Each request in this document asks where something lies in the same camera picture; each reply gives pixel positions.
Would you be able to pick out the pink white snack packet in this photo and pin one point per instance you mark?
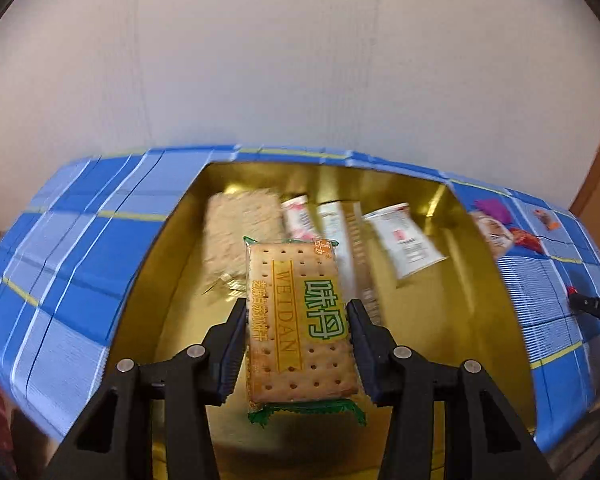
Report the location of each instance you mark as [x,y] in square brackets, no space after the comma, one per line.
[300,222]

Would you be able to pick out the large red candy packet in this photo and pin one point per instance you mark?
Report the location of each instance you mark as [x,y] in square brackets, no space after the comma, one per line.
[525,240]

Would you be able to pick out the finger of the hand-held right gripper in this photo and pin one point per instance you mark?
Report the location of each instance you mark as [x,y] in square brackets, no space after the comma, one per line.
[597,307]

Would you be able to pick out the small red candy packet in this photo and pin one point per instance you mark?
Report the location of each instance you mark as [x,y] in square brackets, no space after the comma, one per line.
[572,290]

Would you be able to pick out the clear noodle cake packet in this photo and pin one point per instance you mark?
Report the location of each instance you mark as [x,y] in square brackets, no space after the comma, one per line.
[235,230]

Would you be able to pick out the gold metal tin box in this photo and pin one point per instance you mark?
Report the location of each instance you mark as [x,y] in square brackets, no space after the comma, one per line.
[180,270]

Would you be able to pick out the brown round pastry packet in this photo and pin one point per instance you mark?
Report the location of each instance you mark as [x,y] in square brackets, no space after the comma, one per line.
[495,237]

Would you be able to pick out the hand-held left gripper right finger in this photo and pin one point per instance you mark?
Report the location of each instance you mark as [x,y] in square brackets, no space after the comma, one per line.
[362,360]

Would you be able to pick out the long gold white bar packet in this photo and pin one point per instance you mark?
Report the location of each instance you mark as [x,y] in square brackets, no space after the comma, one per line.
[345,240]

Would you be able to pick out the blue plaid tablecloth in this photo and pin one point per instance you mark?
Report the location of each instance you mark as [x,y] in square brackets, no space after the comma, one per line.
[65,270]

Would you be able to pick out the purple snack packet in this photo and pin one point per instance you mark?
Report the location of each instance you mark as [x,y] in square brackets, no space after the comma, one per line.
[495,209]

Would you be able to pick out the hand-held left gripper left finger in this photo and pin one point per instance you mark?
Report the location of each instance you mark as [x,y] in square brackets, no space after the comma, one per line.
[230,360]

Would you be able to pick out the clear orange-edged snack packet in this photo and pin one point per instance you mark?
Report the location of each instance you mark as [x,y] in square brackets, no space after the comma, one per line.
[545,217]

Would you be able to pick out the green yellow cracker packet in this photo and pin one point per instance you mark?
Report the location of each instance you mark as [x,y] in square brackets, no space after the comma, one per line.
[290,310]

